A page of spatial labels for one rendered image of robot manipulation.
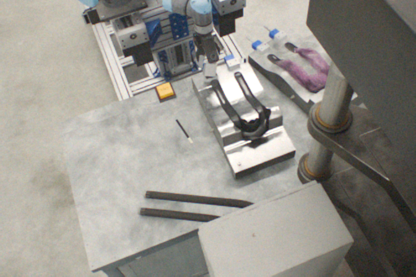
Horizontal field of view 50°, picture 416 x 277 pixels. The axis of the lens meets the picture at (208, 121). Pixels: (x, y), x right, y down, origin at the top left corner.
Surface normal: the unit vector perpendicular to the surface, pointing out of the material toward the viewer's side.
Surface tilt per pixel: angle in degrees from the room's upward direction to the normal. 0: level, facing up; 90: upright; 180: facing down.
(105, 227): 0
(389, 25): 90
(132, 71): 0
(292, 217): 0
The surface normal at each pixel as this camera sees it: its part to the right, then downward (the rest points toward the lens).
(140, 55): 0.38, 0.76
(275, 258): -0.07, -0.54
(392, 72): -0.93, 0.33
